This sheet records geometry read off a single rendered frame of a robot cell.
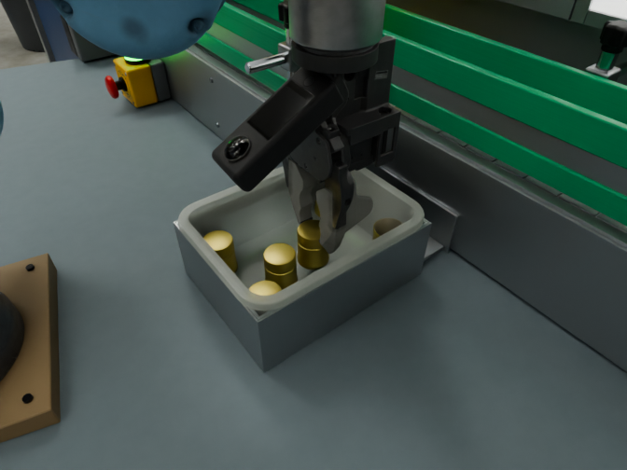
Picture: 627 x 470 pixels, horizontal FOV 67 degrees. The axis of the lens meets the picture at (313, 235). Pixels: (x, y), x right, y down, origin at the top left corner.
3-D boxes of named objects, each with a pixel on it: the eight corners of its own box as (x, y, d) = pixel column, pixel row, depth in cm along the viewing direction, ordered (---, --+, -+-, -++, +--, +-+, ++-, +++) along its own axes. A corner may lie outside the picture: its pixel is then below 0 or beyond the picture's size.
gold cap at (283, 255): (276, 298, 50) (274, 270, 48) (258, 279, 53) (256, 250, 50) (303, 284, 52) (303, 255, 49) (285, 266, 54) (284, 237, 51)
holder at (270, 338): (452, 254, 59) (465, 203, 53) (263, 373, 46) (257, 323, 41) (359, 188, 69) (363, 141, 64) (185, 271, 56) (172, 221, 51)
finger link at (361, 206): (382, 246, 51) (381, 169, 46) (338, 269, 48) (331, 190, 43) (362, 234, 53) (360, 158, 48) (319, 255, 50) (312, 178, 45)
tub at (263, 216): (424, 270, 56) (437, 213, 50) (262, 372, 46) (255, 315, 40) (330, 199, 66) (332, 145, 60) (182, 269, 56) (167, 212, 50)
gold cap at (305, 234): (309, 274, 51) (309, 244, 48) (290, 255, 54) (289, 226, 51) (335, 261, 53) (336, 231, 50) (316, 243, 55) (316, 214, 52)
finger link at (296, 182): (341, 216, 55) (354, 155, 48) (299, 236, 53) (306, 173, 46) (326, 200, 57) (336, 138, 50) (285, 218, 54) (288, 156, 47)
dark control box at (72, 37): (119, 56, 106) (108, 16, 100) (83, 64, 102) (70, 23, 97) (106, 45, 111) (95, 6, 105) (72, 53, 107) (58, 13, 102)
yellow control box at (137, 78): (173, 100, 90) (164, 62, 85) (134, 112, 86) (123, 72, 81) (157, 88, 94) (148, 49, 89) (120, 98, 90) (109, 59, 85)
